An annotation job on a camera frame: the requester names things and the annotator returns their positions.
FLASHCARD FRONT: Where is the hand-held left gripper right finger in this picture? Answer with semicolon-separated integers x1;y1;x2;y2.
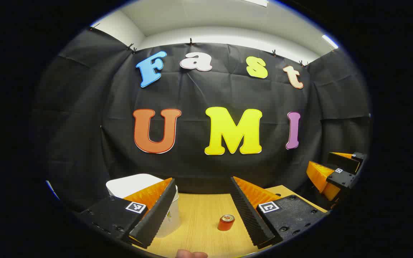
230;176;328;249

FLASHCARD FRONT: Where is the ceiling light panel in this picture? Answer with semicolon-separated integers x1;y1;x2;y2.
241;0;269;8
322;34;339;49

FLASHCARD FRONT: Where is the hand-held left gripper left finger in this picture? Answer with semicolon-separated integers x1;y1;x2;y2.
74;178;177;249

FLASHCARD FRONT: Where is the black backdrop cloth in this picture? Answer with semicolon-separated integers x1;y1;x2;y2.
31;27;372;212

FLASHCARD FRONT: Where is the white desktop garbage bin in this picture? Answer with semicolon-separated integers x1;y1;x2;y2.
105;174;181;238

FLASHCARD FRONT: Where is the wooden desktop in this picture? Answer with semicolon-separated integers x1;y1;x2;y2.
135;185;327;258

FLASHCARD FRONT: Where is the orange pop can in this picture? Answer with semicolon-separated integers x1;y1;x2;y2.
217;214;236;231

